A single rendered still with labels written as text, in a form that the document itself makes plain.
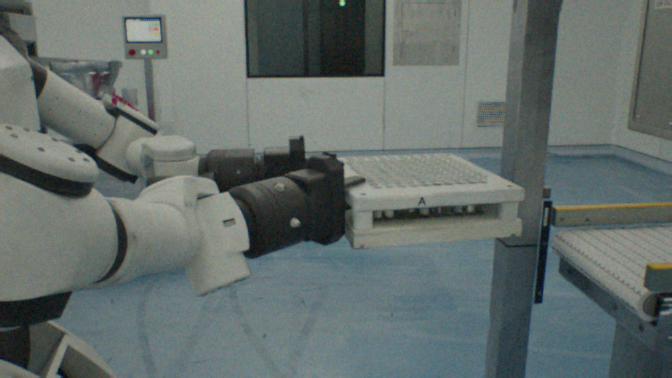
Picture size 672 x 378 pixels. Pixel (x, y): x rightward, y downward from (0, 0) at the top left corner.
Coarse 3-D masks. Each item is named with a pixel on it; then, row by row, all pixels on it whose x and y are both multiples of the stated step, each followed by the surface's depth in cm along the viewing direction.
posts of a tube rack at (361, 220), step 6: (504, 204) 82; (510, 204) 81; (516, 204) 82; (498, 210) 83; (504, 210) 82; (510, 210) 82; (516, 210) 82; (354, 216) 77; (360, 216) 77; (366, 216) 77; (372, 216) 78; (498, 216) 83; (504, 216) 82; (510, 216) 82; (516, 216) 82; (354, 222) 78; (360, 222) 77; (366, 222) 77; (372, 222) 78; (354, 228) 78; (360, 228) 77; (366, 228) 77
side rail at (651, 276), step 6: (648, 270) 78; (654, 270) 77; (660, 270) 77; (666, 270) 77; (648, 276) 78; (654, 276) 77; (660, 276) 77; (666, 276) 77; (648, 282) 78; (654, 282) 77; (660, 282) 77; (666, 282) 77; (648, 288) 78; (654, 288) 77; (660, 288) 78; (666, 288) 78
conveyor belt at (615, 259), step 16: (560, 240) 102; (576, 240) 99; (592, 240) 98; (608, 240) 98; (624, 240) 98; (640, 240) 98; (656, 240) 98; (576, 256) 96; (592, 256) 92; (608, 256) 91; (624, 256) 91; (640, 256) 91; (656, 256) 91; (592, 272) 91; (608, 272) 87; (624, 272) 85; (640, 272) 85; (608, 288) 87; (624, 288) 83; (640, 288) 81; (624, 304) 84; (640, 304) 80; (656, 320) 81
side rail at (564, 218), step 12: (552, 216) 104; (564, 216) 103; (576, 216) 103; (588, 216) 104; (600, 216) 104; (612, 216) 104; (624, 216) 105; (636, 216) 105; (648, 216) 105; (660, 216) 105
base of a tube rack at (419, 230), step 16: (496, 208) 87; (352, 224) 80; (384, 224) 80; (400, 224) 80; (416, 224) 80; (432, 224) 80; (448, 224) 80; (464, 224) 80; (480, 224) 81; (496, 224) 81; (512, 224) 82; (352, 240) 78; (368, 240) 77; (384, 240) 78; (400, 240) 79; (416, 240) 79; (432, 240) 80; (448, 240) 80; (464, 240) 81
